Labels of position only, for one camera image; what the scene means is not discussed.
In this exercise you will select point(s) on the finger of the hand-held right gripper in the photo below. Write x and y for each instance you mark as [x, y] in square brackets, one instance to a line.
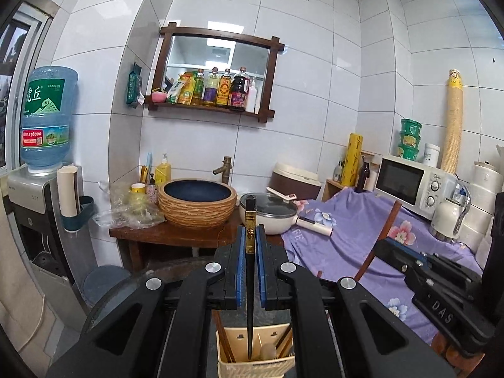
[393, 254]

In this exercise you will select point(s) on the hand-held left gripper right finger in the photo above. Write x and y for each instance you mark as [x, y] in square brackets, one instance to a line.
[262, 269]

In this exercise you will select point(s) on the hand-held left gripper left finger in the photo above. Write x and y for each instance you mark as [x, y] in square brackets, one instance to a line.
[238, 269]

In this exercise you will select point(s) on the black chopstick with gold band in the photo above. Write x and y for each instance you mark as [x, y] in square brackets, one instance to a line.
[251, 236]

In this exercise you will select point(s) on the beige spoon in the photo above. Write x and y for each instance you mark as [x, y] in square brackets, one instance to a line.
[268, 351]

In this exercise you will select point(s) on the beige utensil basket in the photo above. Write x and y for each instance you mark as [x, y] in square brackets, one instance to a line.
[256, 368]

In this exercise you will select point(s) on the white pan with lid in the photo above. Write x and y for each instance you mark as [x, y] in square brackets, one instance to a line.
[271, 220]

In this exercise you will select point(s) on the purple floral cloth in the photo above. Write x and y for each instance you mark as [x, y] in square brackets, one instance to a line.
[334, 236]

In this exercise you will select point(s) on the white kettle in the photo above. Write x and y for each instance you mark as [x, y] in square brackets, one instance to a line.
[443, 216]

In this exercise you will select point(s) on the woven sink basin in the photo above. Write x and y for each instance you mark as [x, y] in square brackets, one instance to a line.
[197, 212]

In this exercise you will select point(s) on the white microwave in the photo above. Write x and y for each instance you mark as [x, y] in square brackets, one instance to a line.
[397, 183]

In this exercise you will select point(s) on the wooden sink counter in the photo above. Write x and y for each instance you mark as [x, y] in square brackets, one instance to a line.
[165, 238]

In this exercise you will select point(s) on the brown glass bottle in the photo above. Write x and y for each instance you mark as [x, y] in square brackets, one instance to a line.
[362, 179]

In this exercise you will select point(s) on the wooden box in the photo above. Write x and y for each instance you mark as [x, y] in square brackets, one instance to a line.
[330, 191]

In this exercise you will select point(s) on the brown rice cooker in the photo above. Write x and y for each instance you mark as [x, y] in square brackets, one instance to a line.
[293, 183]

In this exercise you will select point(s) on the small clear bottle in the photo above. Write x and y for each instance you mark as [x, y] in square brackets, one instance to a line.
[337, 173]

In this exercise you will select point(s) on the bronze faucet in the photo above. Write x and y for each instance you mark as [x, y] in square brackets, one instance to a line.
[225, 169]

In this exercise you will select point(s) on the yellow roll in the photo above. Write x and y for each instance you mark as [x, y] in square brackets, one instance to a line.
[351, 161]

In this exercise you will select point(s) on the white jar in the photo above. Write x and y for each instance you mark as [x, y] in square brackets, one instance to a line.
[431, 155]

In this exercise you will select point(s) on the stack of white cups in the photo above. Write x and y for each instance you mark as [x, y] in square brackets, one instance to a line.
[486, 189]

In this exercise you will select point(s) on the yellow soap pump bottle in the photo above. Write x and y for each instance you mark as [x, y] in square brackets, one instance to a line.
[163, 173]

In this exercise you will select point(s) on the yellow cup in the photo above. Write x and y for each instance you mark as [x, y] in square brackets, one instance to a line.
[139, 195]

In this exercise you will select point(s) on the grey trash bin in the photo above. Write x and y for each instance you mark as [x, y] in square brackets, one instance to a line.
[106, 285]

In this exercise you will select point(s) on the clear plastic bags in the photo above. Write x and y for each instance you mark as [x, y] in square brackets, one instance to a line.
[118, 212]

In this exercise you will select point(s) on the blue toothbrush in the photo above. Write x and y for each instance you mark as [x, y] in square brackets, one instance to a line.
[149, 163]

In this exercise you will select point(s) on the tall paper cup stack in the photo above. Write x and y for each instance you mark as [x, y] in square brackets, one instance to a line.
[452, 126]

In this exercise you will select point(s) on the teal cup holder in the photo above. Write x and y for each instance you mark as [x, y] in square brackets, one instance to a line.
[84, 208]

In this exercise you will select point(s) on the white plastic bottle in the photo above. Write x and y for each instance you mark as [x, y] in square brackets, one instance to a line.
[252, 96]

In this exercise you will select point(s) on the dark soy sauce bottle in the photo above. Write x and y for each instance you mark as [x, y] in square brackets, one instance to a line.
[239, 92]

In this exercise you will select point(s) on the yellow label bottle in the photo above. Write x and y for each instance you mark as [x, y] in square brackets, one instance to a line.
[224, 92]

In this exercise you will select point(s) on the purple label bottle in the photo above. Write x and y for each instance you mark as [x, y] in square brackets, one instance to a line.
[210, 92]

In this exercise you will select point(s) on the wooden framed mirror shelf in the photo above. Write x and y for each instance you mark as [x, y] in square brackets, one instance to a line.
[271, 82]

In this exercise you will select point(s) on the yellow seasoning packet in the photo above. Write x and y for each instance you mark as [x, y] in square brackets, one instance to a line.
[183, 90]

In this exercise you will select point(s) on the beige paper cup stack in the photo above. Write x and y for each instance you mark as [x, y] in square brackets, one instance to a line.
[69, 189]

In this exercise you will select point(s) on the pink bowl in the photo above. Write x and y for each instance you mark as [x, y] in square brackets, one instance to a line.
[159, 97]

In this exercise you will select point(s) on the green hanging packet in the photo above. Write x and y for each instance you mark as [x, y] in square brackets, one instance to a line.
[134, 86]

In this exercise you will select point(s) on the white water dispenser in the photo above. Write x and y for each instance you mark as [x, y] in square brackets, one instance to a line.
[27, 193]

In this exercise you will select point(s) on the blue water bottle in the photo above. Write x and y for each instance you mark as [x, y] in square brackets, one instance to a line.
[49, 126]

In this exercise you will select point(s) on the window frame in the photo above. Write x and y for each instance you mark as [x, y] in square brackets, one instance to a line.
[15, 67]

